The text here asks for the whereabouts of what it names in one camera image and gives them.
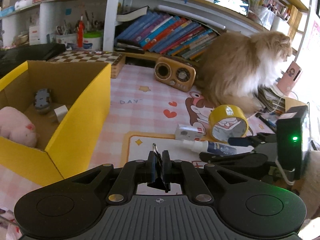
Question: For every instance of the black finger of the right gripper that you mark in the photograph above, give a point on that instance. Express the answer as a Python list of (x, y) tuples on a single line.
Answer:
[(239, 141)]

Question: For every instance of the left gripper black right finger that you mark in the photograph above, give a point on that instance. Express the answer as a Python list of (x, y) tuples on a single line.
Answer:
[(187, 176)]

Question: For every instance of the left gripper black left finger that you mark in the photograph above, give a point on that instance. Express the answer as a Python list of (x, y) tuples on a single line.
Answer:
[(131, 175)]

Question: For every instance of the yellow tape roll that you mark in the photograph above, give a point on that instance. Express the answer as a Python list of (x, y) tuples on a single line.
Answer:
[(227, 121)]

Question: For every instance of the small white red box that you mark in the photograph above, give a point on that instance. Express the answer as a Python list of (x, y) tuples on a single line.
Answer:
[(191, 133)]

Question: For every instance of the brown cardboard piece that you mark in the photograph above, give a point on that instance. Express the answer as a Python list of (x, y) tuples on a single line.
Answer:
[(290, 102)]

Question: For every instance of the stack of papers and magazines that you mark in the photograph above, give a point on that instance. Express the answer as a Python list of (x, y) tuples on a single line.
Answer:
[(270, 101)]

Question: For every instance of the pink cartoon holder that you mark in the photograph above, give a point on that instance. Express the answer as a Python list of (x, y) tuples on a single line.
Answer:
[(289, 78)]

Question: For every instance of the pink checked table mat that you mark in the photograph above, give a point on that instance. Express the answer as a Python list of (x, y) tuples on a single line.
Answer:
[(138, 104)]

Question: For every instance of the orange white fluffy cat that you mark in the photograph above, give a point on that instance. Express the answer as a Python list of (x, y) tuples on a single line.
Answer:
[(235, 66)]

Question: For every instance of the wooden retro radio speaker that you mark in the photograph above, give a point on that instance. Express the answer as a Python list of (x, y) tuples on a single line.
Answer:
[(176, 74)]

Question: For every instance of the yellow cardboard box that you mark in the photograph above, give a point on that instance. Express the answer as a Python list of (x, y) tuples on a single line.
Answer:
[(64, 148)]

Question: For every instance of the white charger cube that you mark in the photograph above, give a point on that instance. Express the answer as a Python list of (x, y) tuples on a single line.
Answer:
[(60, 113)]

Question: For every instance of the wooden chess board box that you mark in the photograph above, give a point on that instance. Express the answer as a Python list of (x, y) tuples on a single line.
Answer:
[(116, 60)]

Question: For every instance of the grey toy car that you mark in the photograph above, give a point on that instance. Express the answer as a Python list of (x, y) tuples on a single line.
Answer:
[(43, 101)]

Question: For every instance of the white bookshelf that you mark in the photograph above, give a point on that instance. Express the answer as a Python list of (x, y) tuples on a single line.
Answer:
[(44, 16)]

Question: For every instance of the row of colourful books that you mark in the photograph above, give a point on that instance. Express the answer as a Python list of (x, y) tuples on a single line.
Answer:
[(166, 34)]

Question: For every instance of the white green lid jar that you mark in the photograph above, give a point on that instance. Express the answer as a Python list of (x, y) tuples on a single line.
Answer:
[(93, 41)]

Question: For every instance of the pink plush pig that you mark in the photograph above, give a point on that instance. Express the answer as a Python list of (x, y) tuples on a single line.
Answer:
[(15, 126)]

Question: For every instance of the black piano keyboard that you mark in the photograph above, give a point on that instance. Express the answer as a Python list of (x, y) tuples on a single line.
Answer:
[(11, 58)]

